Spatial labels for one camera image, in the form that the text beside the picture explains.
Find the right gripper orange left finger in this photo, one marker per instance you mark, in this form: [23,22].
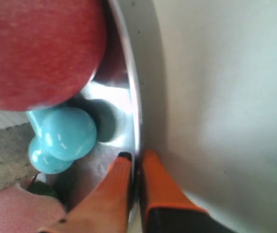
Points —
[106,208]

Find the large round metal plate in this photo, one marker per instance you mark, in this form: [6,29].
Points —
[130,75]

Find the teal rubber bone toy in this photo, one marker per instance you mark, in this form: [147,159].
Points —
[63,135]

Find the pink peach toy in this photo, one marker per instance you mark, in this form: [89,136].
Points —
[24,212]

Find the wooden block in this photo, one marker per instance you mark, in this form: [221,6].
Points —
[15,136]

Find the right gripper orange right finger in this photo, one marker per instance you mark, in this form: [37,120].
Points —
[165,208]

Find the red apple toy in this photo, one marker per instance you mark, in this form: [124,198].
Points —
[49,50]

